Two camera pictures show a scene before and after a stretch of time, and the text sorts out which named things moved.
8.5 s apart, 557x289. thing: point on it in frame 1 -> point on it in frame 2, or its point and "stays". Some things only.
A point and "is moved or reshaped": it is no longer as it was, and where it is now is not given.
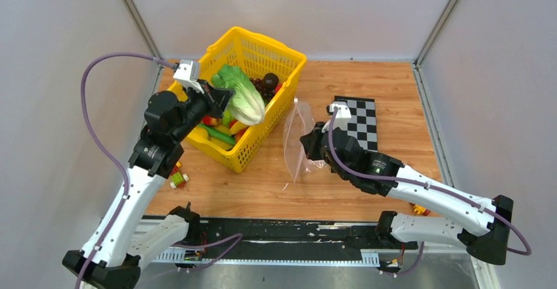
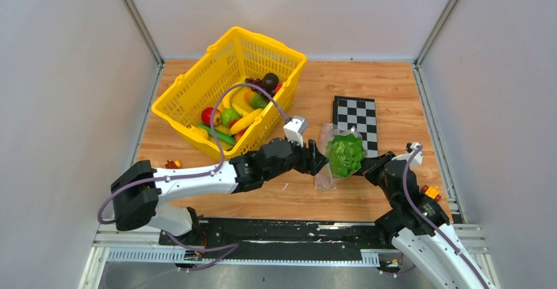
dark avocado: x=270 y=80 stays
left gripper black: x=221 y=97 -> x=312 y=160
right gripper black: x=311 y=142 -> x=370 y=165
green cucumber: x=221 y=134 stays
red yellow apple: x=209 y=120 stays
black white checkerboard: x=362 y=124 stays
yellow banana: x=236 y=127 stays
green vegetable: x=227 y=117 stays
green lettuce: x=245 y=105 is moved or reshaped
